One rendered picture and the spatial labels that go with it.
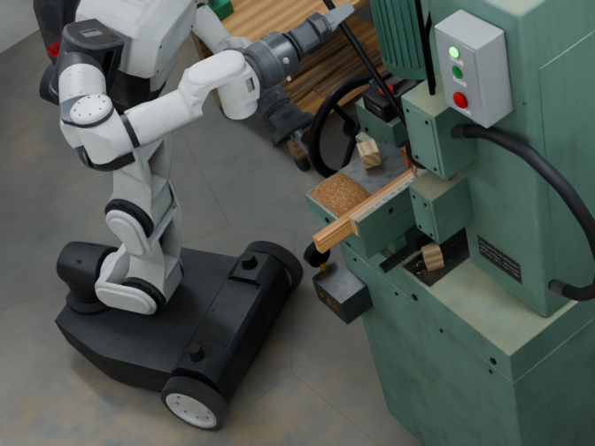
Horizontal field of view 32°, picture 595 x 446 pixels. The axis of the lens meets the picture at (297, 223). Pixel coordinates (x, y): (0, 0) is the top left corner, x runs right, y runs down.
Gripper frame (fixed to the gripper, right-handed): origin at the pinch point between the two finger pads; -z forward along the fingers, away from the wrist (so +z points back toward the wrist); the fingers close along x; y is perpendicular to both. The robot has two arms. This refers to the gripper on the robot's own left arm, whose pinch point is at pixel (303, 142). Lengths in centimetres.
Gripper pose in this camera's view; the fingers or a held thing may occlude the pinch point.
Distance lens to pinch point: 257.3
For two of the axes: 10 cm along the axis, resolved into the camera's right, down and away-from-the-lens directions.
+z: -6.1, -7.6, 2.3
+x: -7.9, 5.5, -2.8
